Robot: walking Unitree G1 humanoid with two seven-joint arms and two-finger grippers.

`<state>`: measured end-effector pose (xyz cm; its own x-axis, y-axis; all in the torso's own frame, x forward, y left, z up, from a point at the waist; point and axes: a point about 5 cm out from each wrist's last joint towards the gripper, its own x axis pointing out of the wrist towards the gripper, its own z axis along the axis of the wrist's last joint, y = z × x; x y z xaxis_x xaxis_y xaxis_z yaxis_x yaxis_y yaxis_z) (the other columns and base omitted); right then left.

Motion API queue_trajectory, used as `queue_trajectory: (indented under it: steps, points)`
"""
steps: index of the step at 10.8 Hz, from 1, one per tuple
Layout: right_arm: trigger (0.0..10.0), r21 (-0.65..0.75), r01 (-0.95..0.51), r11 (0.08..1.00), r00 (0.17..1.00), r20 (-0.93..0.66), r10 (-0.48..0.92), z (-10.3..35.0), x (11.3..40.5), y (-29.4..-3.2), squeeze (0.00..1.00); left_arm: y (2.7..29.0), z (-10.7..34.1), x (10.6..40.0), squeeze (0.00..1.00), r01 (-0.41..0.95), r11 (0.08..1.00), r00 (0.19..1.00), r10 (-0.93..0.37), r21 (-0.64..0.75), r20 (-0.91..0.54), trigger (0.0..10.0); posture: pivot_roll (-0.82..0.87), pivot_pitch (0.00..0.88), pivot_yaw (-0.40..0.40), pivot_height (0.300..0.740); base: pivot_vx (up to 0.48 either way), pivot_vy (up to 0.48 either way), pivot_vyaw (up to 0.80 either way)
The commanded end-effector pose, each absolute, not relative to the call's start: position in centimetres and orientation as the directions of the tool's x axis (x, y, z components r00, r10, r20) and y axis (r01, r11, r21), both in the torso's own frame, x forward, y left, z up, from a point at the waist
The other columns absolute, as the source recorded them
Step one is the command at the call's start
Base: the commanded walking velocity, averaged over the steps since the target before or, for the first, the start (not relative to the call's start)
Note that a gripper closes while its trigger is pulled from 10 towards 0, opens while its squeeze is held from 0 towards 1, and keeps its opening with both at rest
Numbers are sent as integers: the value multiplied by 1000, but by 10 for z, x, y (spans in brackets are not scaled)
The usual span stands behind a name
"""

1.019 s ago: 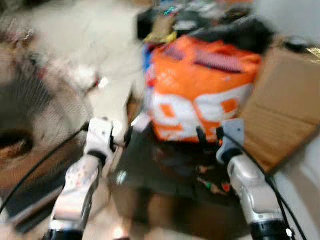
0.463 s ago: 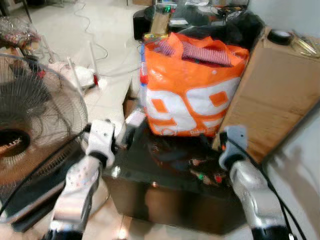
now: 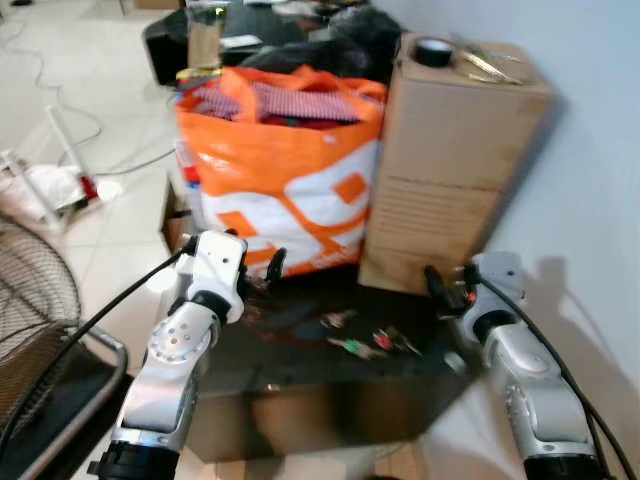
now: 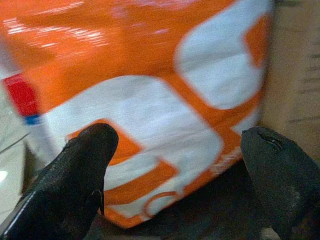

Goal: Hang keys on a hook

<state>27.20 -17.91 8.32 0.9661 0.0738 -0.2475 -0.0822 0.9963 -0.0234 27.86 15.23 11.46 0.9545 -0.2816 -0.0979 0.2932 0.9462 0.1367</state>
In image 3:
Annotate orange and white shopping bag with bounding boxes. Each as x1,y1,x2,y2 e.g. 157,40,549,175
174,64,390,280

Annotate key with red cap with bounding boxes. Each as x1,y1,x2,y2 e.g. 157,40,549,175
370,328,423,357

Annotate plain metal key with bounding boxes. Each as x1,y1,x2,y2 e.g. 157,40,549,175
320,310,358,331

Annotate key with green cap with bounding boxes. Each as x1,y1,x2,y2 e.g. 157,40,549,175
326,338,373,361

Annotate tall brown cardboard box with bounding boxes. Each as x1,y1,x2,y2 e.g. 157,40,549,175
357,34,554,297

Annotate dark glossy low table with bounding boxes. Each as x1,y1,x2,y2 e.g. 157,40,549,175
183,262,483,464

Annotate red checked cloth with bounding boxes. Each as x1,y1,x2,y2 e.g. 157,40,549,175
192,80,363,129

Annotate glass jar with yellow lid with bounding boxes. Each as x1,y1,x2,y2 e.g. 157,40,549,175
176,0,229,89

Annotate black case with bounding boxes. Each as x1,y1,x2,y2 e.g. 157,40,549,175
143,12,193,87

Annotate black plastic bag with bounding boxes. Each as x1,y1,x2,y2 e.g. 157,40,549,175
222,3,403,83

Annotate brass metal scissors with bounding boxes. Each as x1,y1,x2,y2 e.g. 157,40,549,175
458,44,528,87

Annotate black tape roll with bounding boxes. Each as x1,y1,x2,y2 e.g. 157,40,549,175
412,37,457,70

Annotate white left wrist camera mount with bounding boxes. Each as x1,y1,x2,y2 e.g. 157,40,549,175
183,230,250,325

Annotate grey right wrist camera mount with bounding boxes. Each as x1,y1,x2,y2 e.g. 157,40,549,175
468,252,528,323

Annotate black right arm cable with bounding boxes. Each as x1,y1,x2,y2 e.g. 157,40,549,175
478,278,638,480

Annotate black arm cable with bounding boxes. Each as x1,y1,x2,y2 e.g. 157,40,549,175
0,246,193,446
478,278,638,480

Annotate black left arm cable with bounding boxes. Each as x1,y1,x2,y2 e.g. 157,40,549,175
0,246,193,446

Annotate white frame with cloth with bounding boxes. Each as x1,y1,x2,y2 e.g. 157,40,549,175
0,104,127,233

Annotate thin white floor cable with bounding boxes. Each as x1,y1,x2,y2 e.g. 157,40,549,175
0,18,179,179

